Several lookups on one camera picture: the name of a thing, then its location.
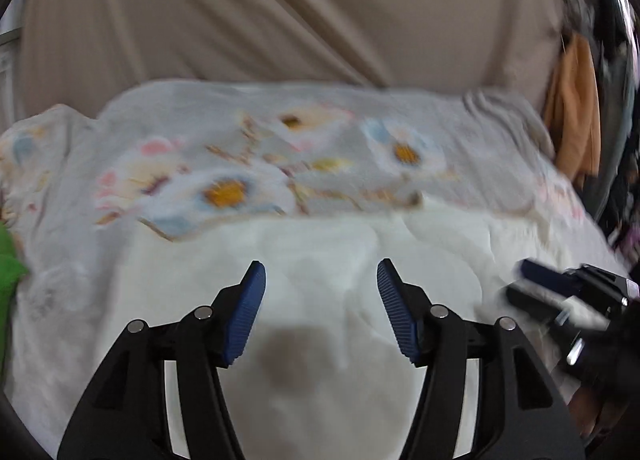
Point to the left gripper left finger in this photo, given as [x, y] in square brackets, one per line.
[123, 414]

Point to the cream quilted jacket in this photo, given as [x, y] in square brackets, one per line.
[321, 376]

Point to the person's right hand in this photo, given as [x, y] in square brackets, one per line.
[592, 414]

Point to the bright green garment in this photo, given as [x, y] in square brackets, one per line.
[12, 271]

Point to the grey floral fleece blanket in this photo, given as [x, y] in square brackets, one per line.
[180, 157]

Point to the orange brown garment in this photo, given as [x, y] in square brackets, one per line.
[572, 112]

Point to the white sheer curtain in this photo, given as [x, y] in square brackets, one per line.
[11, 30]

